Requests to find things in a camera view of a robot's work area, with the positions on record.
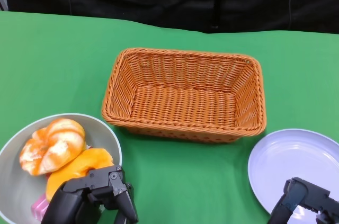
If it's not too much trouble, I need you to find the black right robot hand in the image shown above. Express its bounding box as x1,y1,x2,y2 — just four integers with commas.
267,177,339,224

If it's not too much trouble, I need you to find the lavender plate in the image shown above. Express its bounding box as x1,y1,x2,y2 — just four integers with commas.
247,128,339,224

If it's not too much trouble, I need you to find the green table cloth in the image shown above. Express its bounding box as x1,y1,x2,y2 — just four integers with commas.
0,10,339,224

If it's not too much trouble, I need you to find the grey-green bowl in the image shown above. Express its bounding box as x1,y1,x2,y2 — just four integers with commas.
0,113,123,224

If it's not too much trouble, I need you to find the orange white striped bread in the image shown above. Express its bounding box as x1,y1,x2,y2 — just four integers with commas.
19,118,86,176

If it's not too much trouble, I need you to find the deep pink cake slice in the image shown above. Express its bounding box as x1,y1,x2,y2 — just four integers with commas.
30,193,51,221

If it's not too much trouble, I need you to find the plain orange ring bread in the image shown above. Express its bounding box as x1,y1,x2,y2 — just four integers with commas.
46,148,115,203

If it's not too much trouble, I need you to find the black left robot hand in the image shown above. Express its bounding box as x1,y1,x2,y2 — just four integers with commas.
41,165,139,224

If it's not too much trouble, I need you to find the orange wicker basket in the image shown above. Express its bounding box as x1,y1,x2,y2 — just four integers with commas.
101,47,266,144

